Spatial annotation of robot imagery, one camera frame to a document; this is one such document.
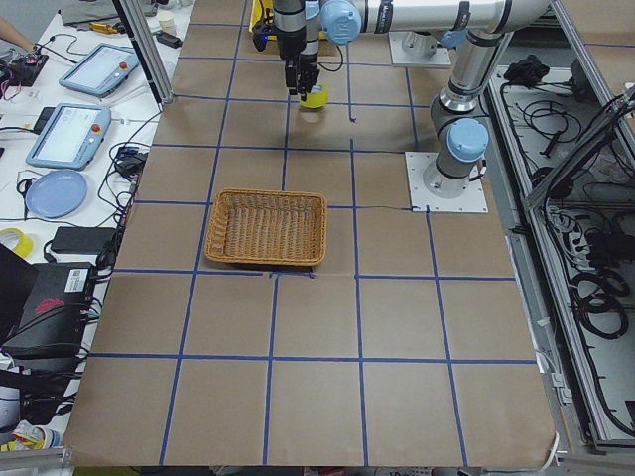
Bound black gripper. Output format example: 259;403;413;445
285;53;319;101

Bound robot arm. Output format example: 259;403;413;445
273;0;319;100
318;0;550;198

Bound spare yellow tape roll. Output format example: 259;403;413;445
0;228;34;259

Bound yellow plastic tray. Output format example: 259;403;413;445
249;0;273;33

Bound brown wicker basket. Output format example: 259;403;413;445
204;188;327;267

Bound upper teach pendant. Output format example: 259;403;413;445
59;43;140;98

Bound teach pendant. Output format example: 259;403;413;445
26;103;111;171
59;43;140;98

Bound lower teach pendant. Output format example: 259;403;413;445
26;103;111;171

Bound blue plate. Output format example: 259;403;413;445
25;170;88;218

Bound black power adapter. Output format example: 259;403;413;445
50;226;115;255

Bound black computer box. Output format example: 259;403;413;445
1;262;99;360

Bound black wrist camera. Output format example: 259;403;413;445
252;22;271;52

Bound aluminium frame post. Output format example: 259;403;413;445
112;0;174;105

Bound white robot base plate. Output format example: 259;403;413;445
405;152;488;213

